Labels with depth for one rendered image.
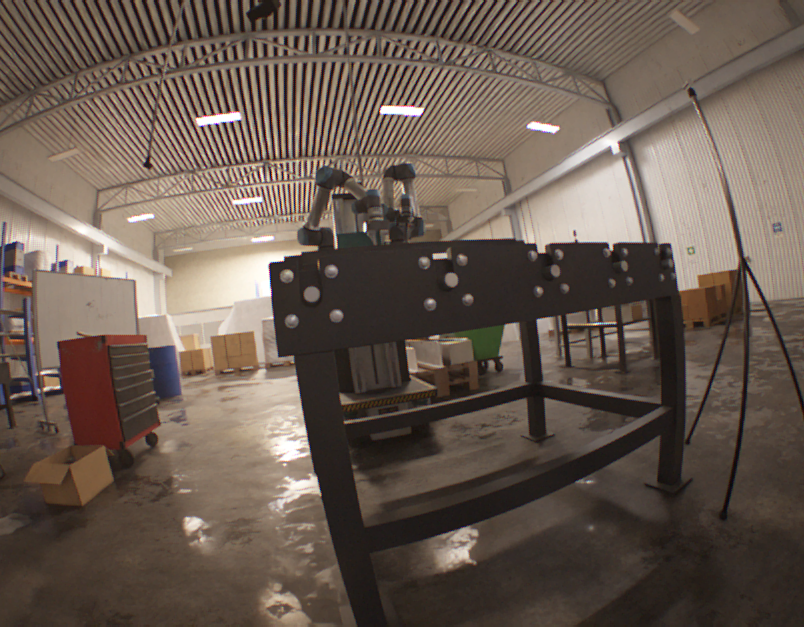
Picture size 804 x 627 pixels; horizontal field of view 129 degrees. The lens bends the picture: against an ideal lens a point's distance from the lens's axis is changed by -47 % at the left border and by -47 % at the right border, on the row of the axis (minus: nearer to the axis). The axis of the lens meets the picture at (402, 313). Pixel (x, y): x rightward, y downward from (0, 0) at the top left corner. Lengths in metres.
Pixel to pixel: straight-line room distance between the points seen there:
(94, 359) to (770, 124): 12.68
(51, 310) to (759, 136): 14.36
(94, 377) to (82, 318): 2.78
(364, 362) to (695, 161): 11.00
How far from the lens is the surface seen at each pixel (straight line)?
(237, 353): 9.67
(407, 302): 0.76
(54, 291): 5.29
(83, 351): 2.77
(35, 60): 11.83
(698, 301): 6.72
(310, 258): 1.69
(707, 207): 11.65
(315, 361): 0.70
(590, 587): 1.11
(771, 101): 11.46
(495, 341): 4.39
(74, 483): 2.29
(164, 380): 6.54
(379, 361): 2.58
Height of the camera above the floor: 0.78
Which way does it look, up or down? 1 degrees up
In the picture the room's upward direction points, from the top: 8 degrees counter-clockwise
